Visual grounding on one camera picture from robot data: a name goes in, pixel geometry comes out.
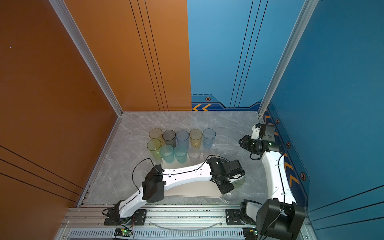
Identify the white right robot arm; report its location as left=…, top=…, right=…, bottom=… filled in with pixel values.
left=239, top=124, right=306, bottom=240

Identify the grey smoked cup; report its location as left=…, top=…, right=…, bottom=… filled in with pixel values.
left=162, top=130, right=177, bottom=148

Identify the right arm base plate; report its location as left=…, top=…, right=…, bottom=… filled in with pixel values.
left=225, top=209, right=256, bottom=226

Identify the yellow tinted cup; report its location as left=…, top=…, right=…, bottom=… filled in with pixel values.
left=189, top=129, right=203, bottom=148

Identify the light blue cup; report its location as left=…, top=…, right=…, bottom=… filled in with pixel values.
left=176, top=130, right=190, bottom=150
left=203, top=129, right=216, bottom=149

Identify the light blue cup right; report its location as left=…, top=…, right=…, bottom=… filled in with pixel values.
left=203, top=129, right=216, bottom=149

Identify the cream rectangular tray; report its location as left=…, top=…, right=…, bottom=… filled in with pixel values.
left=162, top=155, right=222, bottom=198

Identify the aluminium corner post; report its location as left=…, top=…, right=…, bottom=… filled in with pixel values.
left=258, top=0, right=319, bottom=117
left=49, top=0, right=123, bottom=117

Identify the teal textured cup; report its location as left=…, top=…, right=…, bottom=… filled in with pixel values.
left=160, top=145, right=175, bottom=164
left=174, top=145, right=187, bottom=164

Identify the clear faceted cup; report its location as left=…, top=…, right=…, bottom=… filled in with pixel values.
left=203, top=148, right=217, bottom=160

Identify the left green circuit board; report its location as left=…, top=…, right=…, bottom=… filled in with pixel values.
left=114, top=228, right=134, bottom=240

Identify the right circuit board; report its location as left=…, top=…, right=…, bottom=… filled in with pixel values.
left=243, top=228, right=259, bottom=240

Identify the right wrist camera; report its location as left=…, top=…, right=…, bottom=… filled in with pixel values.
left=251, top=123, right=262, bottom=140

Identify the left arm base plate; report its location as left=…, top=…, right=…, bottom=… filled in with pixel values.
left=102, top=208, right=147, bottom=227

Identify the teal textured cup front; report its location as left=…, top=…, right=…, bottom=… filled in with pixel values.
left=174, top=145, right=187, bottom=164

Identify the yellow-brown tinted cup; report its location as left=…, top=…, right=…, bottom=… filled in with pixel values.
left=149, top=128, right=163, bottom=141

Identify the right aluminium corner post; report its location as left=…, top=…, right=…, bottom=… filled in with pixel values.
left=258, top=0, right=319, bottom=117

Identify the light blue cup left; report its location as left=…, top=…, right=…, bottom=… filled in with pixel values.
left=176, top=130, right=190, bottom=150

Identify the clear textured cup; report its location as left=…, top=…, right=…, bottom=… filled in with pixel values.
left=188, top=147, right=201, bottom=160

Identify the green tinted cup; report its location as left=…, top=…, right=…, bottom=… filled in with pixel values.
left=147, top=139, right=162, bottom=160

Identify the left aluminium corner post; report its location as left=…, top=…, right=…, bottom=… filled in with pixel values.
left=49, top=0, right=123, bottom=117

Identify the light green cup right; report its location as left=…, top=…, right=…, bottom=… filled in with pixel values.
left=233, top=177, right=246, bottom=189

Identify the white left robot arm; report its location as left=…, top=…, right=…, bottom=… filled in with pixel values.
left=114, top=155, right=245, bottom=221

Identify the clear cup front right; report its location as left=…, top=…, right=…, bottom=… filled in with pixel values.
left=222, top=193, right=235, bottom=204

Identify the aluminium front rail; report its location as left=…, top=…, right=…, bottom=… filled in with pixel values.
left=55, top=204, right=256, bottom=240

